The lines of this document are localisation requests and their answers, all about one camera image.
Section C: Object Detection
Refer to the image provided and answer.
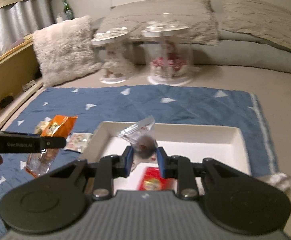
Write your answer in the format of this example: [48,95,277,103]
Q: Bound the red square snack packet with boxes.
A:
[138,167,176,191]

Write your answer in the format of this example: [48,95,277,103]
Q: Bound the beige printed snack packet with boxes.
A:
[64,132,93,153]

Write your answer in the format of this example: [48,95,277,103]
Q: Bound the dark round snack clear wrapper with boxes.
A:
[117,116,158,159]

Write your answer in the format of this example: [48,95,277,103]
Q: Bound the orange long snack pack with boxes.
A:
[25,115,78,178]

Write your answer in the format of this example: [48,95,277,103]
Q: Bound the black object on shelf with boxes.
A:
[0,95,14,109]

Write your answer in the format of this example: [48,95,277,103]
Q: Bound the cream gold-print snack bag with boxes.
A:
[34,121,50,135]

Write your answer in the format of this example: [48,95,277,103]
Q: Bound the white cardboard tray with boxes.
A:
[78,121,252,196]

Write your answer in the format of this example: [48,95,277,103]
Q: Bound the small figurine on shelf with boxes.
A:
[22,80,37,92]

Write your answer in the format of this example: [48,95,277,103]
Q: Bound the wooden bed-side shelf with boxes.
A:
[0,38,43,129]

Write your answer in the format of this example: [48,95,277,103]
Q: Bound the white fluffy pillow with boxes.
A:
[33,16,102,87]

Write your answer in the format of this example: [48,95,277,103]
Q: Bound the clear case red doll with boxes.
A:
[142,21,193,86]

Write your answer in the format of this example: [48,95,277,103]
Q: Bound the clear case white doll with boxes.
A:
[91,27,136,84]

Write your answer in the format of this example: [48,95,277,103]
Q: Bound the grey window curtain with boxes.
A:
[0,0,54,56]

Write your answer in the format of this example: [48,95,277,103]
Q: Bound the grey folded duvet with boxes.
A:
[130,28,291,76]

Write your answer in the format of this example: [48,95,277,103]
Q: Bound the green glass bottle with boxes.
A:
[63,0,74,20]

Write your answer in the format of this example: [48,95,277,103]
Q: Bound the beige flat pillow left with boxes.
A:
[97,0,219,46]

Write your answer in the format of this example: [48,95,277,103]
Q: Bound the beige flat pillow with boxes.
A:
[221,0,291,50]
[97,0,219,46]

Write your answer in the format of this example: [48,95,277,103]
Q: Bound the beige flat pillow right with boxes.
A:
[221,0,291,50]

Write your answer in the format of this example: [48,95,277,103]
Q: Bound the white ribbon strap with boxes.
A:
[258,172,291,192]

